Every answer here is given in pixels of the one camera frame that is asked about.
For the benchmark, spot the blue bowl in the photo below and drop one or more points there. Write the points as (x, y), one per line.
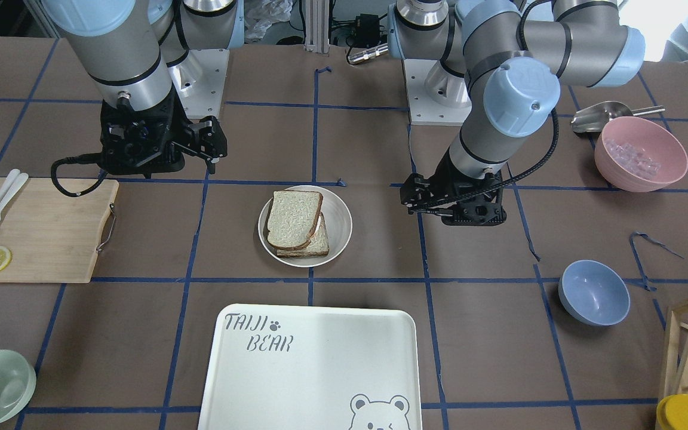
(594, 293)

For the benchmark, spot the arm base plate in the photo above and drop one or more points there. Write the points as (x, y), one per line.
(200, 80)
(435, 96)

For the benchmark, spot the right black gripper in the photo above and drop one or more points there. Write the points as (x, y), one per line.
(177, 122)

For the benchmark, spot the wooden cutting board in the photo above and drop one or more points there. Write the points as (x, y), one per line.
(53, 238)

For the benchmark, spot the clear ice cubes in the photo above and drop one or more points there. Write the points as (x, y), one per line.
(632, 159)

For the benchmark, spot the yellow cup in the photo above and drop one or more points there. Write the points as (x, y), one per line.
(672, 412)

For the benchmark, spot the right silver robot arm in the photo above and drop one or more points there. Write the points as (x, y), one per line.
(158, 98)

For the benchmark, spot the pink bowl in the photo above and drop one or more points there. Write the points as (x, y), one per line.
(658, 144)

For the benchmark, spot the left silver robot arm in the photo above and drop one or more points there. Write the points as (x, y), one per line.
(512, 69)

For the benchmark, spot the bread slice on plate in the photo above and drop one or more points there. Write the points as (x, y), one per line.
(317, 247)

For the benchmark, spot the bread slice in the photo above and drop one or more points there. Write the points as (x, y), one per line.
(293, 219)
(317, 247)

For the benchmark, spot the aluminium frame post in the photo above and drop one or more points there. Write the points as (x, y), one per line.
(317, 26)

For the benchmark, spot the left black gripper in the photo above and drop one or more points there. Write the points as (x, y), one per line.
(447, 178)

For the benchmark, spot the white plastic spoon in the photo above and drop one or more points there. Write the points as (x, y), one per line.
(20, 181)

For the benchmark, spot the cream bear tray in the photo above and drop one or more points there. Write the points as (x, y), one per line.
(309, 367)

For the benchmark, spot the metal scoop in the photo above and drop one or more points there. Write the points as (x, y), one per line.
(592, 119)

